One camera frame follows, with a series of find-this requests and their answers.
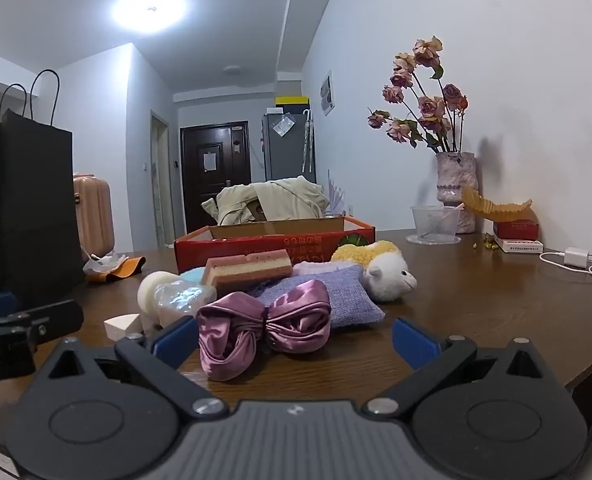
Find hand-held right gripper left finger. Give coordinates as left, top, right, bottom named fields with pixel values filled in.
left=23, top=316, right=228, bottom=417

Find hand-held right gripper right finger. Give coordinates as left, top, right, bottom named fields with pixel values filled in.
left=366, top=317, right=572, bottom=417

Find white wedge sponge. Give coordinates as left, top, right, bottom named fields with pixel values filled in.
left=103, top=313, right=144, bottom=342

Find white and yellow sheep plush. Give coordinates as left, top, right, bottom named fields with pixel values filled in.
left=331, top=240, right=418, bottom=303

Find pink satin scrunchie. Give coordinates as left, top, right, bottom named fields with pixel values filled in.
left=196, top=278, right=333, bottom=382

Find red cardboard box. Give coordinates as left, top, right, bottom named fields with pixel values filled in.
left=174, top=216, right=377, bottom=276

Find iridescent plastic bag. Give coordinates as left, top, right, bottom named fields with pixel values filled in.
left=153, top=280, right=218, bottom=328

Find white round sponge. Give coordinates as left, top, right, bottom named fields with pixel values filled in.
left=137, top=270, right=181, bottom=320

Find light blue plush toy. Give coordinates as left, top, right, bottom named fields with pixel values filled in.
left=180, top=266, right=212, bottom=286

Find orange cloth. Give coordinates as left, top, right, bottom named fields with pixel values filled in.
left=85, top=256, right=147, bottom=283

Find white plastic bag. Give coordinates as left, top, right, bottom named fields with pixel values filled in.
left=88, top=252, right=127, bottom=273

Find pink layered sponge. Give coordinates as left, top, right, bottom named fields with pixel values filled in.
left=201, top=248, right=293, bottom=297

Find clear plastic lid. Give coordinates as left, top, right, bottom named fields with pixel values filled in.
left=406, top=232, right=462, bottom=246

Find black paper bag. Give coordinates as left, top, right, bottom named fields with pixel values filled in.
left=0, top=69, right=86, bottom=306

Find pink suitcase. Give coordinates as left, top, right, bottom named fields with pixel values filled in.
left=72, top=173, right=115, bottom=261

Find clear plastic bowl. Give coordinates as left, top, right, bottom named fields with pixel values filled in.
left=410, top=204, right=463, bottom=243

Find pink spoon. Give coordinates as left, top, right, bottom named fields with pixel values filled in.
left=426, top=203, right=466, bottom=233

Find brown cardboard box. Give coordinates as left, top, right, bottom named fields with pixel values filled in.
left=236, top=200, right=268, bottom=223

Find white interior door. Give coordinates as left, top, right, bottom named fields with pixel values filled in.
left=150, top=109, right=178, bottom=248

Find yellow pleated paper piece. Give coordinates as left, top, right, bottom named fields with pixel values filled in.
left=462, top=186, right=533, bottom=223

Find purple paper decoration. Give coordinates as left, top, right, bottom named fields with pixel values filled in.
left=326, top=169, right=347, bottom=216

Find pink white vase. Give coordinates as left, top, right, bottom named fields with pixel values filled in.
left=436, top=152, right=477, bottom=234

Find dark brown door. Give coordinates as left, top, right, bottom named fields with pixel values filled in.
left=180, top=121, right=253, bottom=233

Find beige coat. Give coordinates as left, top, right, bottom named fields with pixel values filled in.
left=201, top=176, right=329, bottom=226

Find grey fridge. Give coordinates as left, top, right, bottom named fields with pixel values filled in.
left=262, top=111, right=317, bottom=183

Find white folded umbrella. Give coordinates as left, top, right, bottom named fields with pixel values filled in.
left=301, top=108, right=315, bottom=173

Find dried pink roses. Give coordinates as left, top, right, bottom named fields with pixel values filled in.
left=367, top=36, right=471, bottom=155

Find ceiling light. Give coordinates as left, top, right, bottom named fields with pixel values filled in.
left=111, top=0, right=189, bottom=36

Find white charger with cable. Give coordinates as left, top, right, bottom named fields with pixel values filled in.
left=539, top=251, right=592, bottom=288

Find wall poster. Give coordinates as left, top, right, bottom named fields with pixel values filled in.
left=321, top=71, right=336, bottom=115

